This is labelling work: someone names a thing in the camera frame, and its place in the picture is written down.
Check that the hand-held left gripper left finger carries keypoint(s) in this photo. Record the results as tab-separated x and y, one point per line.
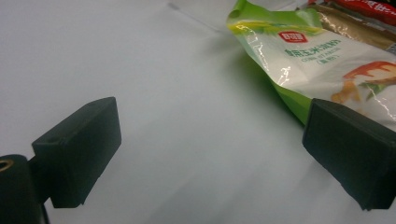
81	149

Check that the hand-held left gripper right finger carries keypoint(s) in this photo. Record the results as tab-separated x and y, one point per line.
358	158

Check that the green and white food packet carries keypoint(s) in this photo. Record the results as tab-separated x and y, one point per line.
311	65

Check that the brown and gold food packet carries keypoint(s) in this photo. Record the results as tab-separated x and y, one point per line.
351	27

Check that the red and black food packet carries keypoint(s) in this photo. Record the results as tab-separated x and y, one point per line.
370	7

